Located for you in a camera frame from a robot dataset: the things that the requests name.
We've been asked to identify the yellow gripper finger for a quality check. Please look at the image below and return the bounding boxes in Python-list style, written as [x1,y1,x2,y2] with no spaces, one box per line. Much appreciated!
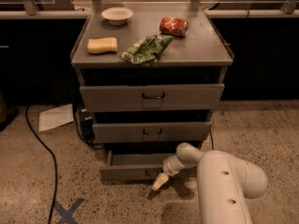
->
[152,173,169,191]

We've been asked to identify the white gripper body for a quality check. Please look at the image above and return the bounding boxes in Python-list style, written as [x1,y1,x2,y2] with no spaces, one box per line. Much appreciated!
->
[163,155,184,176]

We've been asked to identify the grey bottom drawer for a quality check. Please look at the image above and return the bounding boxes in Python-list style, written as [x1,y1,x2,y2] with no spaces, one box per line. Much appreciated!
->
[98,149,198,182]

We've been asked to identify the grey drawer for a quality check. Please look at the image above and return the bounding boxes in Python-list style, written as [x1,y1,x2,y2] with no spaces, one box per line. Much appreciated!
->
[93,121,211,143]
[98,149,198,182]
[80,84,224,112]

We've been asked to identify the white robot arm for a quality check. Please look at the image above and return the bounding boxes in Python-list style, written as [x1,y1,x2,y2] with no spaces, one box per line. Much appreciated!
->
[152,143,268,224]

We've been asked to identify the grey middle drawer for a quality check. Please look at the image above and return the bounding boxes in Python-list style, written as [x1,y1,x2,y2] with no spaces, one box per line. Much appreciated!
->
[93,121,211,143]

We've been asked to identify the grey top drawer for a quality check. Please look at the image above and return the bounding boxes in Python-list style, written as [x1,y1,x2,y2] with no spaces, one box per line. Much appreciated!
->
[80,84,224,112]

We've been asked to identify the grey drawer cabinet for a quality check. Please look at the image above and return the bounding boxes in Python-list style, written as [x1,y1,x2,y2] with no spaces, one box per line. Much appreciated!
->
[70,1,235,161]

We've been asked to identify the blue power box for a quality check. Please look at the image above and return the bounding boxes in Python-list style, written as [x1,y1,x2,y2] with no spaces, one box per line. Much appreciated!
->
[78,107,94,140]

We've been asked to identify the blue tape cross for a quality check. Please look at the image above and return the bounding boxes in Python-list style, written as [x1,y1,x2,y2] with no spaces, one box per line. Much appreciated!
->
[54,198,84,224]

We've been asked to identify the white paper sheet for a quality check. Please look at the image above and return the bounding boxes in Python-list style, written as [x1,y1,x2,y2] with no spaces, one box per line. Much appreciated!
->
[38,104,74,132]

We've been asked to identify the green chip bag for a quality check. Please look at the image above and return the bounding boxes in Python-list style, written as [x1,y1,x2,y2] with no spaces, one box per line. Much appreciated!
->
[121,35,174,65]

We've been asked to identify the crushed red can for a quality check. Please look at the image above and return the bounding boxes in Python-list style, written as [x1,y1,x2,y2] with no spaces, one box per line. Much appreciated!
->
[160,17,189,37]

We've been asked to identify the yellow sponge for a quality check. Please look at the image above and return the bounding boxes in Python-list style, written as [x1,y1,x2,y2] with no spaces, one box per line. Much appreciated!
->
[87,37,118,54]

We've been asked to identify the white bowl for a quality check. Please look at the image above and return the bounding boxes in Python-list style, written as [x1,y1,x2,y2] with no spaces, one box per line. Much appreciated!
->
[102,7,134,26]

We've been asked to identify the black cable right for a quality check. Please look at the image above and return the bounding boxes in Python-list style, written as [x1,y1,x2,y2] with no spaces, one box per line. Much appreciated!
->
[208,130,215,151]

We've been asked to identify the black cable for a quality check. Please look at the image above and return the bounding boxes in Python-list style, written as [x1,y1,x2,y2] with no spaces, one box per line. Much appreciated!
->
[24,103,59,224]
[208,130,215,151]

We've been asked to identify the black cable left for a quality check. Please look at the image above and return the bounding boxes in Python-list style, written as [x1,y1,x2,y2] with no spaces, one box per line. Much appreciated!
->
[24,103,59,224]

